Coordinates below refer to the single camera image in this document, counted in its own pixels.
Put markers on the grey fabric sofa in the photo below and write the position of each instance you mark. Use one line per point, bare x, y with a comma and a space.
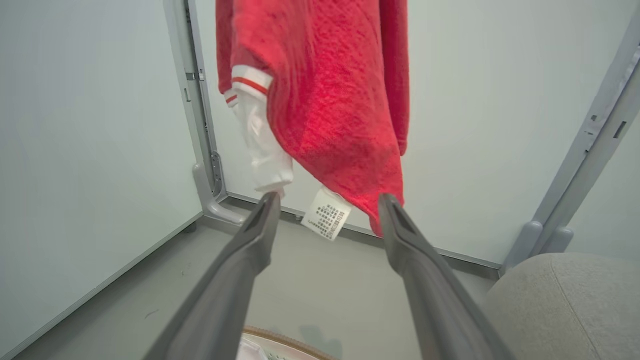
565, 310

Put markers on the grey metal partition post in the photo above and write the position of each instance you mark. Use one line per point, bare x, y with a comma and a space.
200, 130
585, 160

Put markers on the red and white knit garment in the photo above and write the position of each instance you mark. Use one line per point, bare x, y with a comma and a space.
330, 110

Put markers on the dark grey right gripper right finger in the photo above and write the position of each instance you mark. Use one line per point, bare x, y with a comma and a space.
435, 300

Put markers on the wicker laundry basket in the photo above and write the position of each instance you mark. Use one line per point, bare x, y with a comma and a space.
280, 347

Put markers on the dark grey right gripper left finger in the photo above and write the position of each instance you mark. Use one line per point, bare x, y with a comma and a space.
225, 290

